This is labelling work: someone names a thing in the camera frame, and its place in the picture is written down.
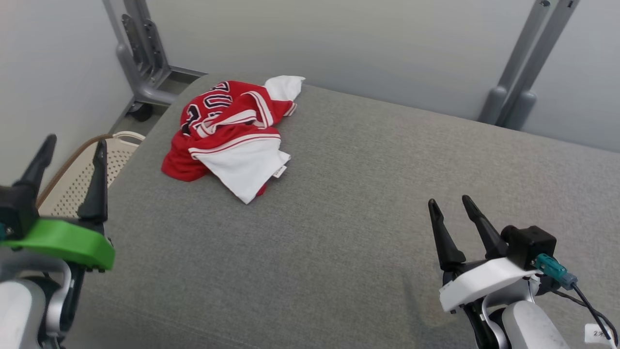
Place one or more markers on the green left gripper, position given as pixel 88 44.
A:
pixel 63 240

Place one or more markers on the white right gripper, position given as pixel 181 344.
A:
pixel 484 281

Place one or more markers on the red white basketball jersey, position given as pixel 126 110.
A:
pixel 227 131

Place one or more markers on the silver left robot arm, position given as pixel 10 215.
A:
pixel 19 310

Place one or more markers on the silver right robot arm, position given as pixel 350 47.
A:
pixel 528 325

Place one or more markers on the beige perforated laundry basket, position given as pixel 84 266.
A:
pixel 82 179

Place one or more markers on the black caster wheel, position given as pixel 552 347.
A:
pixel 140 112

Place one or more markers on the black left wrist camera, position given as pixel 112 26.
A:
pixel 17 208

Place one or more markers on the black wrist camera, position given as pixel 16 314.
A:
pixel 17 208
pixel 530 245

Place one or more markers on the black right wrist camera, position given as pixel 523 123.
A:
pixel 530 245

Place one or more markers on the plain grey partition post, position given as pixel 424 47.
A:
pixel 528 72

